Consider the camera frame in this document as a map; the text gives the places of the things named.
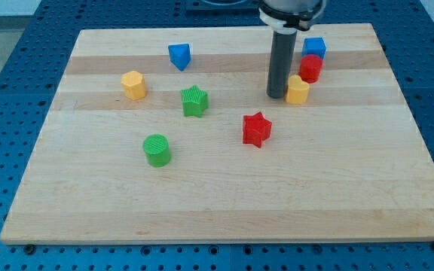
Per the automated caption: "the green cylinder block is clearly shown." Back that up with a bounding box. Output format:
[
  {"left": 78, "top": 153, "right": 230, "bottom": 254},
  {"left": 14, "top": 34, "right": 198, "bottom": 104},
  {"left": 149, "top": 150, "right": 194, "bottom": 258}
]
[{"left": 142, "top": 134, "right": 171, "bottom": 167}]

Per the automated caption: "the red cylinder block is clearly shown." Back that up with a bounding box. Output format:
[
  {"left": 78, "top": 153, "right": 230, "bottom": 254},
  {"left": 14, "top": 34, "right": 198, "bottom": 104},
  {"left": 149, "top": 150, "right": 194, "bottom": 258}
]
[{"left": 298, "top": 54, "right": 323, "bottom": 84}]

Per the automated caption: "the blue cube block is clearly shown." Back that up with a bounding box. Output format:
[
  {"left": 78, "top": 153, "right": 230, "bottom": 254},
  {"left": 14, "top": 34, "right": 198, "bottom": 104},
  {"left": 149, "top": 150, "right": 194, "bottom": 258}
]
[{"left": 301, "top": 37, "right": 326, "bottom": 59}]

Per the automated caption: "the wooden board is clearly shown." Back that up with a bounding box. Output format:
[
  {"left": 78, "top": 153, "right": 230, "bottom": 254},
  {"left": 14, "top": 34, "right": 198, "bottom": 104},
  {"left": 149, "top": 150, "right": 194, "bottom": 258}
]
[{"left": 0, "top": 23, "right": 434, "bottom": 245}]

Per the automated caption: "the green star block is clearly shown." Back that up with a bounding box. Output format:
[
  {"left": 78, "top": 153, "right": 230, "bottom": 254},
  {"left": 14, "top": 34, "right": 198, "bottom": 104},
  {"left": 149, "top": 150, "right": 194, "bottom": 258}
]
[{"left": 181, "top": 85, "right": 209, "bottom": 117}]

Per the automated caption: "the yellow hexagon block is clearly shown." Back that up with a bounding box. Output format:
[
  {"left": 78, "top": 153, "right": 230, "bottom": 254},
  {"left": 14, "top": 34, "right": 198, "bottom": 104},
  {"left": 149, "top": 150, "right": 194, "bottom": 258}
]
[{"left": 121, "top": 71, "right": 147, "bottom": 100}]

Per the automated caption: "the blue triangle block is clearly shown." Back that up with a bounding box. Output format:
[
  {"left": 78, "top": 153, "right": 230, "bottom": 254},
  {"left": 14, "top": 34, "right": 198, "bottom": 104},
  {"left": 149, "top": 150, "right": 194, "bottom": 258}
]
[{"left": 168, "top": 44, "right": 191, "bottom": 72}]

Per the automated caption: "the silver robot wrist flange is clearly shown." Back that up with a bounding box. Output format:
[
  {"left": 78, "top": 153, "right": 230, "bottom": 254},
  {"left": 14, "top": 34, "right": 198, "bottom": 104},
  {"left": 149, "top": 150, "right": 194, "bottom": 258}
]
[{"left": 258, "top": 0, "right": 326, "bottom": 35}]

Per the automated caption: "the yellow heart block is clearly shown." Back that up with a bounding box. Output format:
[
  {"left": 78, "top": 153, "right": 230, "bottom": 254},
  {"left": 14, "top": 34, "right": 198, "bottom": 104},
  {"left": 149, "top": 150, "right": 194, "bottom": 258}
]
[{"left": 285, "top": 75, "right": 310, "bottom": 105}]

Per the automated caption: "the red star block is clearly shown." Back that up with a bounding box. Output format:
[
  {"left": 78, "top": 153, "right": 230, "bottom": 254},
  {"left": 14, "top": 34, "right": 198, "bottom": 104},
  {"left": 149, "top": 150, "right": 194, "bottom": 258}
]
[{"left": 243, "top": 111, "right": 272, "bottom": 148}]

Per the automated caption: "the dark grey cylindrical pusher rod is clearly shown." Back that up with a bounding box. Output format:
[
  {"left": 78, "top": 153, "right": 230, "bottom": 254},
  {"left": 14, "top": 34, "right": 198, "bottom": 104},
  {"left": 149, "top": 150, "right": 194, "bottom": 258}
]
[{"left": 266, "top": 32, "right": 297, "bottom": 99}]

